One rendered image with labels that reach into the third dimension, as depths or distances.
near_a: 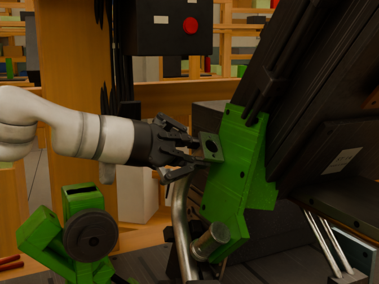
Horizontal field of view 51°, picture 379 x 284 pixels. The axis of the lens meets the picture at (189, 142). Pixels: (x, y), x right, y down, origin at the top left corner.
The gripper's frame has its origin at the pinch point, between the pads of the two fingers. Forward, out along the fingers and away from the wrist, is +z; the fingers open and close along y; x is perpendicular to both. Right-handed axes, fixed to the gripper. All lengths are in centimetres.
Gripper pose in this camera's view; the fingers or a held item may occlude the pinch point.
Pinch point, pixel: (200, 153)
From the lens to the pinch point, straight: 70.5
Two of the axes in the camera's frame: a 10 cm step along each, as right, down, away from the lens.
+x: -4.8, 5.2, 7.1
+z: 8.7, 1.5, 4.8
